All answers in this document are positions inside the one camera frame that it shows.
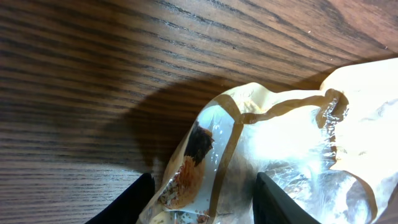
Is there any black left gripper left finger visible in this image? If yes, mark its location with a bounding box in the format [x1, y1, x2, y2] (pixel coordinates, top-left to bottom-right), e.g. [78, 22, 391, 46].
[86, 173, 155, 224]

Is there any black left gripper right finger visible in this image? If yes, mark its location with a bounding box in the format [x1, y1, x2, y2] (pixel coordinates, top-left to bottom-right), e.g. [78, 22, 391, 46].
[252, 172, 320, 224]

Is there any brown white snack pouch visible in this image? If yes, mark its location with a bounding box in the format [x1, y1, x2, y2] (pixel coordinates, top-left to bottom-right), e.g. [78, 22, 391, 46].
[138, 58, 397, 223]

